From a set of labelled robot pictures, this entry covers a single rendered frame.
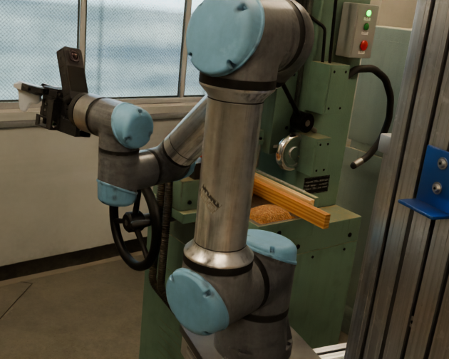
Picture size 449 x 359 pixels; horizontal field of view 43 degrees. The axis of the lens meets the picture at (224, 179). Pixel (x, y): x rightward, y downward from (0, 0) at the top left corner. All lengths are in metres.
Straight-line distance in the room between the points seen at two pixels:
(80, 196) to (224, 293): 2.21
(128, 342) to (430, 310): 1.85
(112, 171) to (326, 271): 1.08
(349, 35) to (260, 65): 1.03
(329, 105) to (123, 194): 0.87
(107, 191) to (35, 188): 1.88
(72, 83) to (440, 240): 0.72
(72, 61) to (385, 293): 0.72
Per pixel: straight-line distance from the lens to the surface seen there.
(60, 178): 2.99
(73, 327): 2.72
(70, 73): 1.17
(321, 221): 1.55
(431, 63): 0.91
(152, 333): 2.11
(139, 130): 1.04
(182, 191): 1.61
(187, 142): 1.09
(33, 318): 2.79
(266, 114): 1.82
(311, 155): 1.78
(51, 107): 1.18
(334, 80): 1.77
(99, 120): 1.07
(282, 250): 1.02
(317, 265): 1.93
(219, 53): 0.81
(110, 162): 1.06
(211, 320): 0.92
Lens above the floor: 1.45
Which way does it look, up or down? 17 degrees down
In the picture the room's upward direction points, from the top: 6 degrees clockwise
